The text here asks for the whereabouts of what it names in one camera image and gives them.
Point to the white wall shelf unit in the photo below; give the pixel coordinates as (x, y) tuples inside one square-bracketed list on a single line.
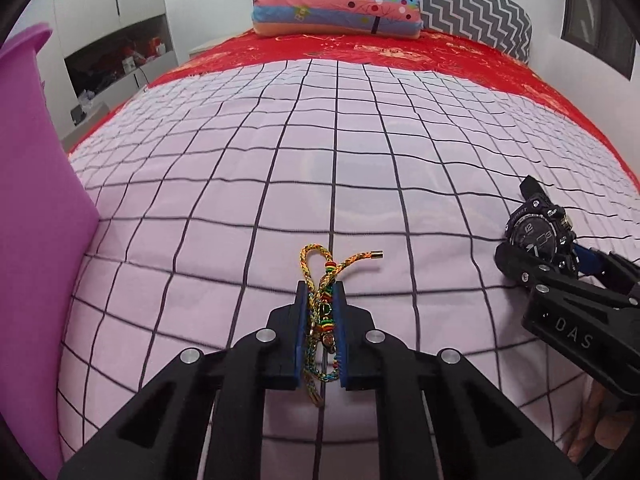
[(115, 60)]

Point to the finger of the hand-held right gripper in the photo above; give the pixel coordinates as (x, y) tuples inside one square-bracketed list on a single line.
[(525, 270), (592, 257)]

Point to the grey chevron pillow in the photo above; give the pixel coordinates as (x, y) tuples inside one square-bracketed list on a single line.
[(475, 5)]

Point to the purple plastic bin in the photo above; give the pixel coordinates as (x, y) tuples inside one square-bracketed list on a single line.
[(35, 210)]

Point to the colourful striped pillow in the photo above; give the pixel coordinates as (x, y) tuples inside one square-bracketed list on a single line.
[(340, 10)]

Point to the dark window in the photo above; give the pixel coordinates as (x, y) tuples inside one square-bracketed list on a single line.
[(595, 10)]

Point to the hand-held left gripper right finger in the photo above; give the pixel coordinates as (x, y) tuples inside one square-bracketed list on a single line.
[(342, 360)]

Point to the person's right hand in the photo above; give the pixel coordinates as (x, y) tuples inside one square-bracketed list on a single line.
[(612, 430)]

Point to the black wrist watch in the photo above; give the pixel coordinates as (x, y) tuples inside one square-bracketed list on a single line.
[(537, 235)]

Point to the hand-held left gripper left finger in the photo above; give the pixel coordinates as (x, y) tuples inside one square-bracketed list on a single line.
[(300, 360)]

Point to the red bedsheet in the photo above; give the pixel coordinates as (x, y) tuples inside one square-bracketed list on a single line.
[(400, 50)]

